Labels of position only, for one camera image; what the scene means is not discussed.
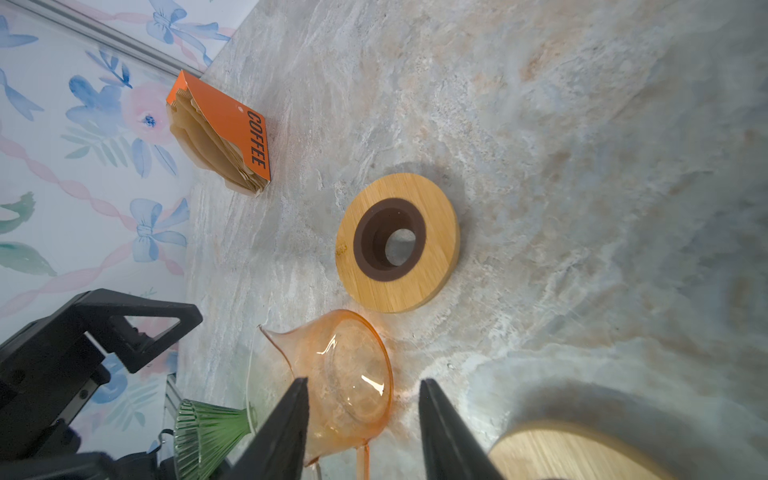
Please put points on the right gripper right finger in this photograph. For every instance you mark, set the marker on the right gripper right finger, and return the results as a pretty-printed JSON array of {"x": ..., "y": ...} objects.
[{"x": 450, "y": 451}]

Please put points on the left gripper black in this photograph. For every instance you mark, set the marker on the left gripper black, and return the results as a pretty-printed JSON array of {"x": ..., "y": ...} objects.
[{"x": 49, "y": 372}]

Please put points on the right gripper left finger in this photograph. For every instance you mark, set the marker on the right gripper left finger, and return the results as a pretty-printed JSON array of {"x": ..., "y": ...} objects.
[{"x": 277, "y": 451}]

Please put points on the green ribbed dripper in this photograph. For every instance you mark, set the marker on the green ribbed dripper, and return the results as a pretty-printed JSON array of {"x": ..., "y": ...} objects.
[{"x": 204, "y": 435}]

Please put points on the orange glass carafe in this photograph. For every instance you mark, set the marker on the orange glass carafe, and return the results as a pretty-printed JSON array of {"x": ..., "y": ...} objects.
[{"x": 350, "y": 383}]

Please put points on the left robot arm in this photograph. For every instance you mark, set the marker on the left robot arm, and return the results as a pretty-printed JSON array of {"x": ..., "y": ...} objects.
[{"x": 97, "y": 465}]

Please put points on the coffee filter pack orange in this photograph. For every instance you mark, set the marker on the coffee filter pack orange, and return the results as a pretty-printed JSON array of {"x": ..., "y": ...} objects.
[{"x": 220, "y": 134}]

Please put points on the left aluminium corner post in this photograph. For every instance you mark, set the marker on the left aluminium corner post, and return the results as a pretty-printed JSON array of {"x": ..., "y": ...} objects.
[{"x": 55, "y": 12}]

